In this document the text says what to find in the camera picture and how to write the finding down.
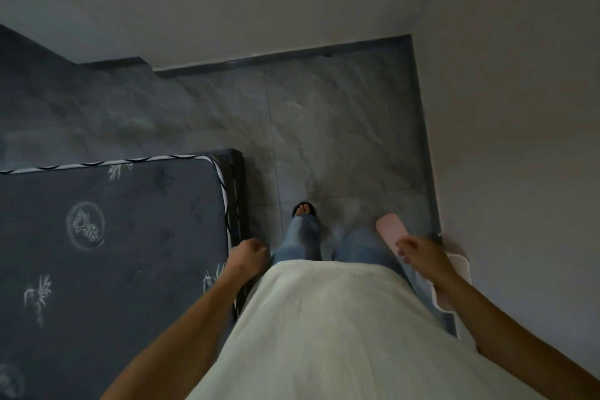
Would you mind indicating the person's right hand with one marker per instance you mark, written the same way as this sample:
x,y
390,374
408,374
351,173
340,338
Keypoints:
x,y
429,260

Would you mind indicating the person's left hand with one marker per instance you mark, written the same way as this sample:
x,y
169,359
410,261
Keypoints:
x,y
246,260

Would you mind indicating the person's right fingers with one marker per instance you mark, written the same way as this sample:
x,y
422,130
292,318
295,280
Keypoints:
x,y
407,248

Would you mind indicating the person's left fingers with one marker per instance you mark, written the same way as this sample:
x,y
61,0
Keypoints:
x,y
258,249

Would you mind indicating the person's left forearm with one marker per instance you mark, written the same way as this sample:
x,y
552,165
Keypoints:
x,y
187,338

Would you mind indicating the person's right forearm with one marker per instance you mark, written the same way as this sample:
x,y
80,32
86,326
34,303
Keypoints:
x,y
511,338

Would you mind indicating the blue jeans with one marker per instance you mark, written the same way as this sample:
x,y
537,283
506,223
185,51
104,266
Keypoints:
x,y
300,240

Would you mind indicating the black sandal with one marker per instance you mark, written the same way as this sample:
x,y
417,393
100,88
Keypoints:
x,y
304,209

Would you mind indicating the white shirt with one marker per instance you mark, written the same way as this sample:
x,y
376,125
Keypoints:
x,y
337,338

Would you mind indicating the dark grey patterned mattress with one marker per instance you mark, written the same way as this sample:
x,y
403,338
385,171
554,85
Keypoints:
x,y
117,273

